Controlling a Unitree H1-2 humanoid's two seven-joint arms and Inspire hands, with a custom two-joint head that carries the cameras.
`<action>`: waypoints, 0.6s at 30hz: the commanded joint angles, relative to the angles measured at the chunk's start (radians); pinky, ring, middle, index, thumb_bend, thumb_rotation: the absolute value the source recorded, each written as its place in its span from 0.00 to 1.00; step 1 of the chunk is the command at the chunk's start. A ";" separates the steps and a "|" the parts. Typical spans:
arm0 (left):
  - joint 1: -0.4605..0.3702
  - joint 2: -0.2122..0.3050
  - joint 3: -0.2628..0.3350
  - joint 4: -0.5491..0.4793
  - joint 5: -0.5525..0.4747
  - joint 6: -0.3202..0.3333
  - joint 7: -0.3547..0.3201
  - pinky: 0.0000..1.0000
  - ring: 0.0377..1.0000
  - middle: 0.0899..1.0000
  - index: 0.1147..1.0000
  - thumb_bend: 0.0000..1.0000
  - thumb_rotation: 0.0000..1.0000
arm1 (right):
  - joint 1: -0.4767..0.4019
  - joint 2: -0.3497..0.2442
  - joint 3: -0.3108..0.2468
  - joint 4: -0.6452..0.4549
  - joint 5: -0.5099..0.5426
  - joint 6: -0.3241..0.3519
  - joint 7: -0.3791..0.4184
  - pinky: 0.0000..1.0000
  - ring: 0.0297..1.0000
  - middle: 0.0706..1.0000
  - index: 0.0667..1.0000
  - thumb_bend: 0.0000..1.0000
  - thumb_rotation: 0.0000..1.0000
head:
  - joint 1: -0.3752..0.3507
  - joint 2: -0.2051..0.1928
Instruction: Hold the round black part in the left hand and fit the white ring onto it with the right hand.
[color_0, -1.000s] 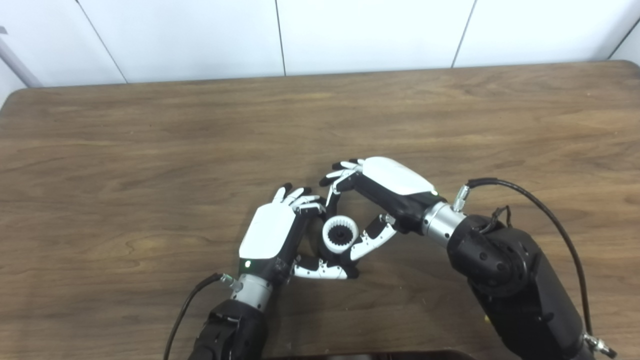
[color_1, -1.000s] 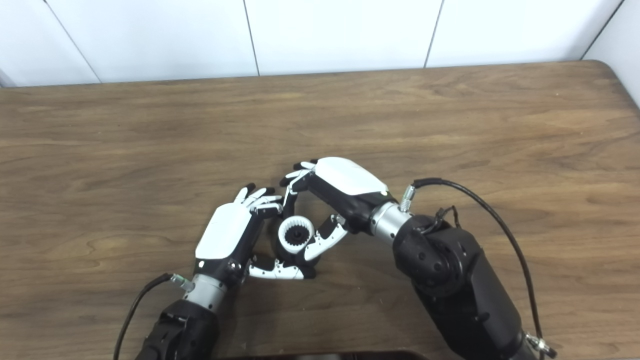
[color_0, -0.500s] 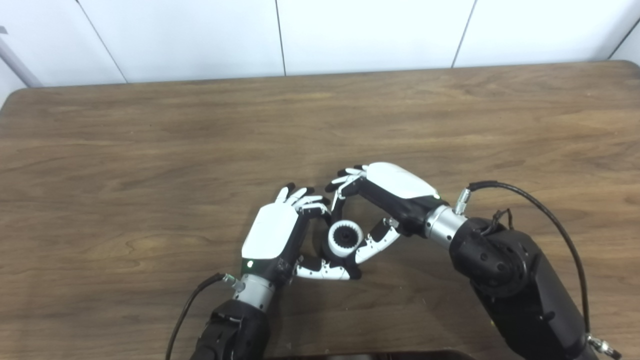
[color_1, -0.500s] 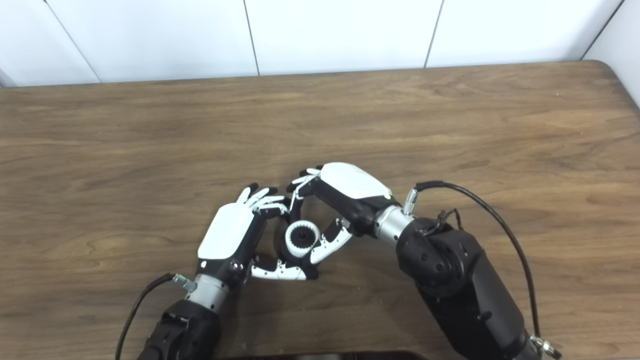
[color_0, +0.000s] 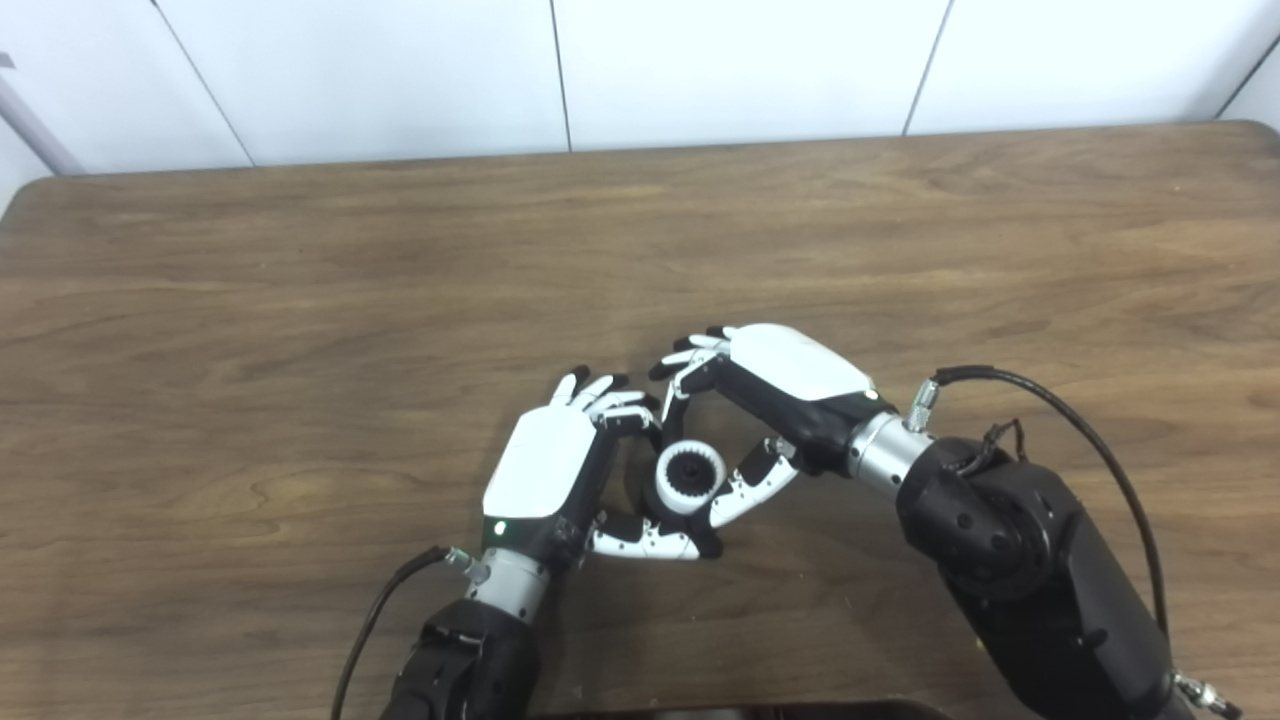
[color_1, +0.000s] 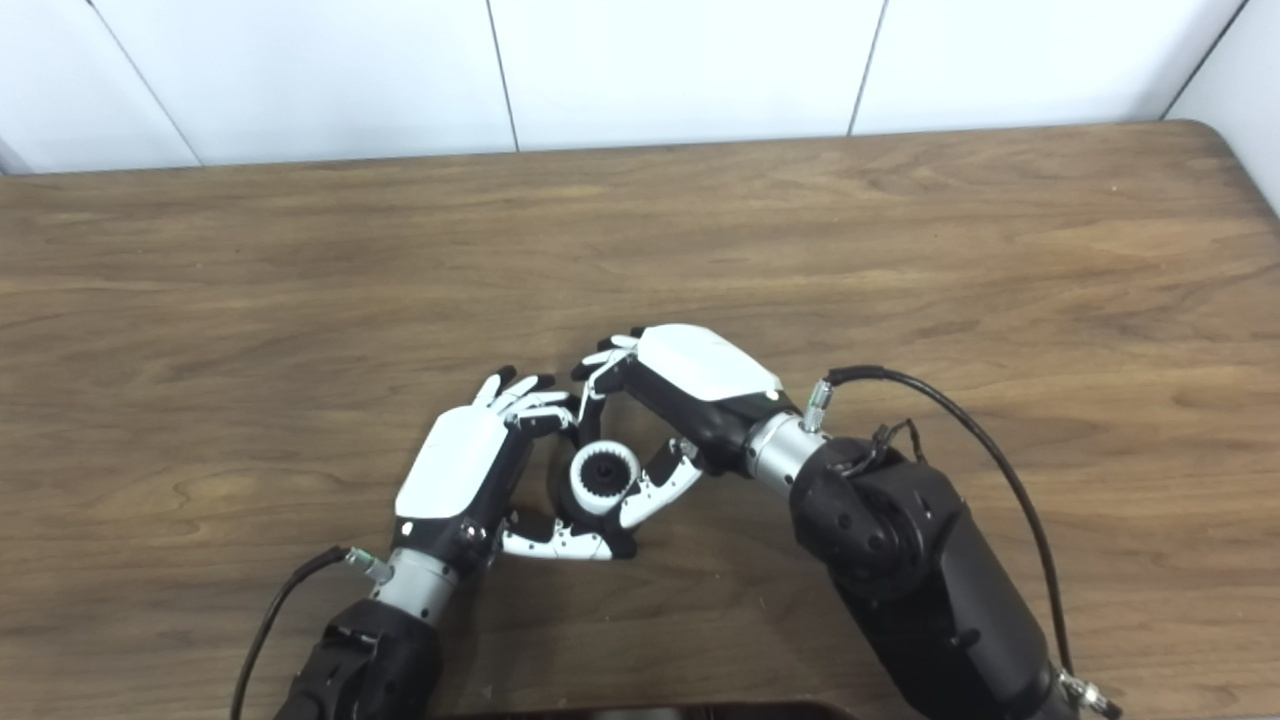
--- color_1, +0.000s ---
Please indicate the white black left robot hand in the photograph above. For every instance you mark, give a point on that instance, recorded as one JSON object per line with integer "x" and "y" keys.
{"x": 455, "y": 465}

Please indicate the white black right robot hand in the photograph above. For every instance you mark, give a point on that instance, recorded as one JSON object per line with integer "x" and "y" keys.
{"x": 705, "y": 365}

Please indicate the round black gear part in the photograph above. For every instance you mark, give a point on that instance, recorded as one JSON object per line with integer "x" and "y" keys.
{"x": 604, "y": 473}

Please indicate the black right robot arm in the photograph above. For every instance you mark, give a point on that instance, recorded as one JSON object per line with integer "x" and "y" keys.
{"x": 900, "y": 580}

